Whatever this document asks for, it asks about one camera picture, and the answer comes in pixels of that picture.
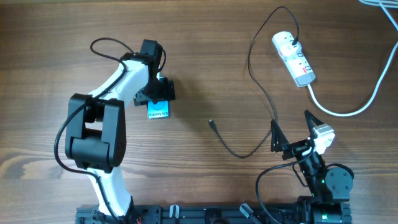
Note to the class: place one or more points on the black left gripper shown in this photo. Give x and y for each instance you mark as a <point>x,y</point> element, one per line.
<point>167,92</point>

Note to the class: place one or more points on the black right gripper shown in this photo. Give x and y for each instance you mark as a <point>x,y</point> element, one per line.
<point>280,143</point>

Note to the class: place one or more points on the Galaxy smartphone cyan screen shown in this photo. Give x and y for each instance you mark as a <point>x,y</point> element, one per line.
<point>158,110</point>

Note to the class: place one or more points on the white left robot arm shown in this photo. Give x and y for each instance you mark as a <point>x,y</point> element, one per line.
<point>92,141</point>

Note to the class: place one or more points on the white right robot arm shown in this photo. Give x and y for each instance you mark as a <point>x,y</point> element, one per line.
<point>329,185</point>

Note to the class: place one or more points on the white charger plug adapter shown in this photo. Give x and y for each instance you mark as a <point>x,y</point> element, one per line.
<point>288,49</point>

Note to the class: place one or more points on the white power strip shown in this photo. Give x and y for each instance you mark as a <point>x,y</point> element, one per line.
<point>297,65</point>

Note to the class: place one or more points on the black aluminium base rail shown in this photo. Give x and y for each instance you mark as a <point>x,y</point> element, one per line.
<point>211,214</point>

